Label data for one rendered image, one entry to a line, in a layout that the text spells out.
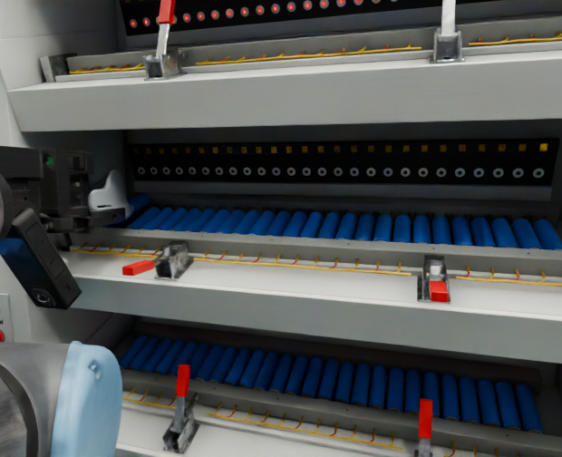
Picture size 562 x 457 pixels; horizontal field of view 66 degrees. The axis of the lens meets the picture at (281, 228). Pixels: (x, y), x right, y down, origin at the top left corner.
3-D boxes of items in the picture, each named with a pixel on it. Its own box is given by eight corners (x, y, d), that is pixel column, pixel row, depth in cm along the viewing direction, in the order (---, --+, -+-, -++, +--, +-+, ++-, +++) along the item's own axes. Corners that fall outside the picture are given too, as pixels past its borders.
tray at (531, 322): (640, 373, 35) (676, 272, 31) (37, 304, 52) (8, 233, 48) (566, 251, 52) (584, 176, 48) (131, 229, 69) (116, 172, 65)
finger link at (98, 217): (135, 208, 50) (75, 213, 42) (135, 220, 51) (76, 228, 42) (102, 206, 52) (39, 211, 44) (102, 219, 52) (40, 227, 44)
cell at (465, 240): (467, 231, 49) (473, 260, 44) (450, 230, 50) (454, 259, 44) (469, 216, 48) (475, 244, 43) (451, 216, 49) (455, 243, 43)
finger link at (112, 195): (150, 170, 55) (96, 169, 46) (151, 217, 56) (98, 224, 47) (130, 170, 56) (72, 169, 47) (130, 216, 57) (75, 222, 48)
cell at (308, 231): (324, 225, 54) (313, 250, 48) (309, 225, 54) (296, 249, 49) (323, 211, 53) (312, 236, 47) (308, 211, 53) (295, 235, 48)
